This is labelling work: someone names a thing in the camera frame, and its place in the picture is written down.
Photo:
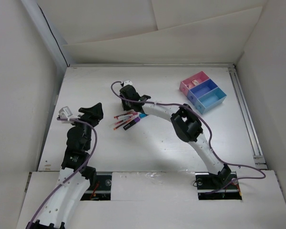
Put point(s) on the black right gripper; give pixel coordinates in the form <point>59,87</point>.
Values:
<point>125,106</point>

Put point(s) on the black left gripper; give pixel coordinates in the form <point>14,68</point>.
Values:
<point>93,115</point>

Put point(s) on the blue cap black highlighter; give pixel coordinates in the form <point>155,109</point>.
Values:
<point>141,116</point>

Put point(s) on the orange gel pen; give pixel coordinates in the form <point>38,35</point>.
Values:
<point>122,124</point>

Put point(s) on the purple cap black highlighter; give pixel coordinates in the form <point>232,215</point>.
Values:
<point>131,123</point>

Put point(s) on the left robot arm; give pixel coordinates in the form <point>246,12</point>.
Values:
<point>75,176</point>

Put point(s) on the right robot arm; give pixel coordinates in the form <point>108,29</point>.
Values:
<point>187,127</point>

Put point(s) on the red gel pen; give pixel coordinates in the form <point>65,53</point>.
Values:
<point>121,116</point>

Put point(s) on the white marker pink cap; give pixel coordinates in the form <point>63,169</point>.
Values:
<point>130,116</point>

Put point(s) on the pink storage bin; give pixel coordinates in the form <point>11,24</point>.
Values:
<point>191,82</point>

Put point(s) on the dark blue storage bin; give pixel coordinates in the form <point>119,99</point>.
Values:
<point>200,90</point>

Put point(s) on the light blue storage bin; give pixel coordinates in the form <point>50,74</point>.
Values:
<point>210,100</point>

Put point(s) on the white foam board front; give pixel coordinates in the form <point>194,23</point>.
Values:
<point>170,201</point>

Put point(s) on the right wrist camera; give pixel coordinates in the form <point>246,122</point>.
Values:
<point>127,82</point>

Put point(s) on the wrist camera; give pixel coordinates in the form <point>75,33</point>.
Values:
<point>65,113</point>
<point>127,82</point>

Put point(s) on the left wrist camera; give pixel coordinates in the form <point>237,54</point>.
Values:
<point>65,113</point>

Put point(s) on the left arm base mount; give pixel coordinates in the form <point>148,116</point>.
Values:
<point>101,190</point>

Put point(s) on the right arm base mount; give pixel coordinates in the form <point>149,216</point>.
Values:
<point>209,188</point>

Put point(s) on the aluminium rail right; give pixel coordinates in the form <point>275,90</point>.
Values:
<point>258,156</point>

